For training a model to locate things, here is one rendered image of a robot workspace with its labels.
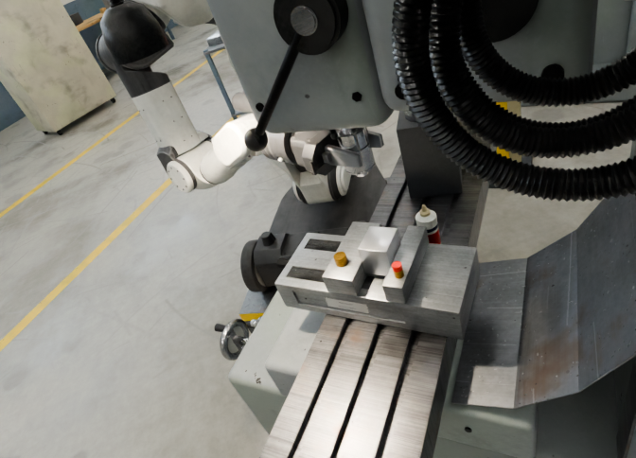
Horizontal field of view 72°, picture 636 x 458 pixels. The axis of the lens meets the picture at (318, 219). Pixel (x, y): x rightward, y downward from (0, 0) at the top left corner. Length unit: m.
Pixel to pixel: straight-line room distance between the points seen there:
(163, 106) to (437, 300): 0.67
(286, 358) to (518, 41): 0.71
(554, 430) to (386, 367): 0.32
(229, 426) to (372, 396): 1.28
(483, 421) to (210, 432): 1.37
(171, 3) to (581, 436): 1.07
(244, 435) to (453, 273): 1.33
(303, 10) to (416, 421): 0.56
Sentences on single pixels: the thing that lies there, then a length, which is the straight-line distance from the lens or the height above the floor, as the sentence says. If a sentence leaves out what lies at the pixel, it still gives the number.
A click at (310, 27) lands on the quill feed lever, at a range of 0.46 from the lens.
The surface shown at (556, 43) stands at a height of 1.40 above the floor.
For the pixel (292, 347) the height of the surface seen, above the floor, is 0.84.
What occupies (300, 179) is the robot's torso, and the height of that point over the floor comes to 0.76.
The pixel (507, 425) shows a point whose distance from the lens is 0.80.
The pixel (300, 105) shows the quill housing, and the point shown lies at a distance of 0.54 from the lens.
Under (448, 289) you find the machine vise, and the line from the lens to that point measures 0.75.
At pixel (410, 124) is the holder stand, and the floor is 1.11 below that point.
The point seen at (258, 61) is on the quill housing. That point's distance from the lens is 0.54.
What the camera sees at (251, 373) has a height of 0.72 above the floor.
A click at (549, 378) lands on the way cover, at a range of 0.75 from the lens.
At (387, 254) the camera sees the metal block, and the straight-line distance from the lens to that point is 0.74.
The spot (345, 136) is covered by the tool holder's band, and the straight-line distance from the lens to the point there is 0.63.
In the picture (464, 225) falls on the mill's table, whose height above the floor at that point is 0.92.
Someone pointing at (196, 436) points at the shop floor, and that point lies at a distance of 2.03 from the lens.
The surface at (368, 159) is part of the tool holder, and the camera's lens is 0.66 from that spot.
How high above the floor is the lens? 1.55
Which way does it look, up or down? 36 degrees down
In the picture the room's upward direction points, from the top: 21 degrees counter-clockwise
